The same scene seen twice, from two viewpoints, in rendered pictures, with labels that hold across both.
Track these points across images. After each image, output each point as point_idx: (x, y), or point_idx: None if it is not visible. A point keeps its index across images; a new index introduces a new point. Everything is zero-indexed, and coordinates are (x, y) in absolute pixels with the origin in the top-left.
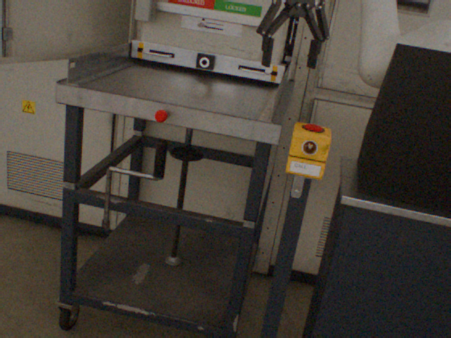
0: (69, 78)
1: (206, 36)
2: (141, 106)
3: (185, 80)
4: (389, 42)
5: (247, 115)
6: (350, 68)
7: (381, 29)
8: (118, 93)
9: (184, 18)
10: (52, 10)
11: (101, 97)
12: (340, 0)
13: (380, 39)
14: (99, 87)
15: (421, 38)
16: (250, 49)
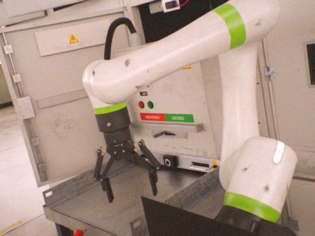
0: (47, 203)
1: (168, 141)
2: (75, 223)
3: (147, 182)
4: (228, 158)
5: (129, 232)
6: (303, 146)
7: (227, 143)
8: (66, 214)
9: (152, 130)
10: (77, 141)
11: (59, 216)
12: (272, 86)
13: (226, 154)
14: (64, 207)
15: (236, 159)
16: (196, 148)
